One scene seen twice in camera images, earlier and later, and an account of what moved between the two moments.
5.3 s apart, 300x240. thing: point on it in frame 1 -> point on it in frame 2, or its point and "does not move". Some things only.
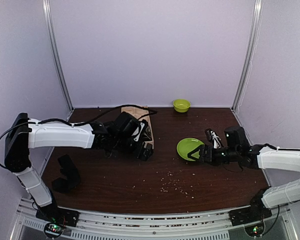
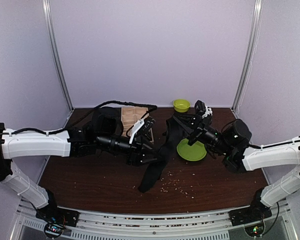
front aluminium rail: [99, 225] does not move
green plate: [186, 145] does not move
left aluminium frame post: [54, 54] does not move
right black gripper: [203, 149] -> [195, 126]
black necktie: [68, 169] -> [176, 132]
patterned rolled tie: [147, 135] does not move
